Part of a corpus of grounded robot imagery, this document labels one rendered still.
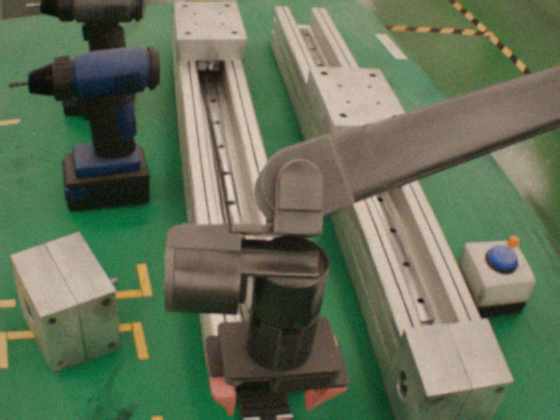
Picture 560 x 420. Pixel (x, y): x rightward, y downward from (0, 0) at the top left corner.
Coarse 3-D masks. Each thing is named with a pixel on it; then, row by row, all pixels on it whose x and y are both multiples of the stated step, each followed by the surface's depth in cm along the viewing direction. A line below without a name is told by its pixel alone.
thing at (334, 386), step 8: (344, 368) 65; (312, 376) 62; (320, 376) 62; (328, 376) 62; (344, 376) 64; (272, 384) 62; (280, 384) 62; (288, 384) 62; (296, 384) 62; (304, 384) 62; (312, 384) 62; (320, 384) 63; (328, 384) 63; (336, 384) 63; (344, 384) 63; (312, 392) 70; (320, 392) 65; (328, 392) 64; (336, 392) 64; (312, 400) 68; (320, 400) 66
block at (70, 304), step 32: (32, 256) 74; (64, 256) 74; (32, 288) 70; (64, 288) 71; (96, 288) 71; (32, 320) 75; (64, 320) 70; (96, 320) 72; (64, 352) 72; (96, 352) 75
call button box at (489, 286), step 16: (464, 256) 89; (480, 256) 87; (464, 272) 89; (480, 272) 85; (496, 272) 85; (512, 272) 85; (528, 272) 85; (480, 288) 84; (496, 288) 84; (512, 288) 84; (528, 288) 85; (480, 304) 85; (496, 304) 86; (512, 304) 87
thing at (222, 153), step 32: (192, 64) 111; (224, 64) 113; (192, 96) 104; (224, 96) 112; (192, 128) 97; (224, 128) 104; (256, 128) 99; (192, 160) 92; (224, 160) 97; (256, 160) 93; (192, 192) 87; (224, 192) 92; (224, 320) 72
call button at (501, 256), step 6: (498, 246) 87; (504, 246) 87; (492, 252) 86; (498, 252) 86; (504, 252) 86; (510, 252) 86; (492, 258) 85; (498, 258) 85; (504, 258) 85; (510, 258) 85; (516, 258) 85; (498, 264) 85; (504, 264) 85; (510, 264) 85
